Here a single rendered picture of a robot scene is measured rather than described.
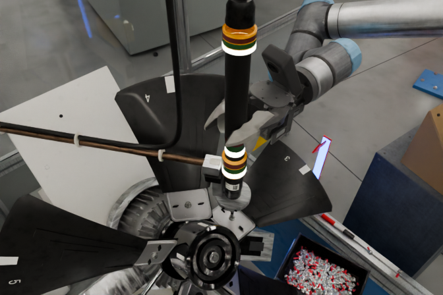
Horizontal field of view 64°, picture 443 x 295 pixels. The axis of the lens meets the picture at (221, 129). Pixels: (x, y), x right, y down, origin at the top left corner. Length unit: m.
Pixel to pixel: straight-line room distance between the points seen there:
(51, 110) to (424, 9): 0.78
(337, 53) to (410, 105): 2.50
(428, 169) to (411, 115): 1.92
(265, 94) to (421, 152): 0.69
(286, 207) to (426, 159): 0.51
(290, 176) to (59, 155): 0.54
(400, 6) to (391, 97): 2.46
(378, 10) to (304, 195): 0.43
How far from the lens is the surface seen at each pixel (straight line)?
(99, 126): 0.89
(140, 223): 0.80
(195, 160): 0.64
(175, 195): 0.73
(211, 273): 0.71
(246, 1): 0.43
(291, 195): 0.85
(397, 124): 2.97
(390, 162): 1.23
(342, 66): 0.70
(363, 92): 3.16
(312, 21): 0.82
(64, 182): 0.87
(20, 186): 1.39
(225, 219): 0.78
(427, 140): 1.15
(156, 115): 0.71
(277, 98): 0.58
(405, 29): 0.77
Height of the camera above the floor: 1.86
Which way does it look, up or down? 45 degrees down
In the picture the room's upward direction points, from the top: straight up
